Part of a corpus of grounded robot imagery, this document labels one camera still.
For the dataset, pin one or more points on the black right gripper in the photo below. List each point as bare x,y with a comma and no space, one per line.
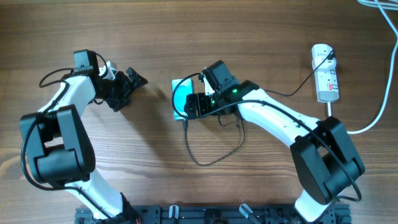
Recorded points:
201,99

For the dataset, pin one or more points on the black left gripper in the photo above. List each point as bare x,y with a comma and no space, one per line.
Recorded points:
125,88

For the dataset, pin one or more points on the smartphone with teal screen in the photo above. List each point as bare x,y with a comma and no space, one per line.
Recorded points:
180,97

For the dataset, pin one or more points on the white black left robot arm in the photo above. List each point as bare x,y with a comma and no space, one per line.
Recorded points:
57,154

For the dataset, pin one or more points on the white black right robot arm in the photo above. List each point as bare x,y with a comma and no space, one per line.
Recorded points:
324,155

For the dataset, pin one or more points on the white usb charger plug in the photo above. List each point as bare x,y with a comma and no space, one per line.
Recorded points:
322,63

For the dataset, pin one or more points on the white power strip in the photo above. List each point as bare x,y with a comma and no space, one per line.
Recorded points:
326,83

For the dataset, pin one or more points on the black mounting rail base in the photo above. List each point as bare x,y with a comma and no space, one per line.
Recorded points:
278,213

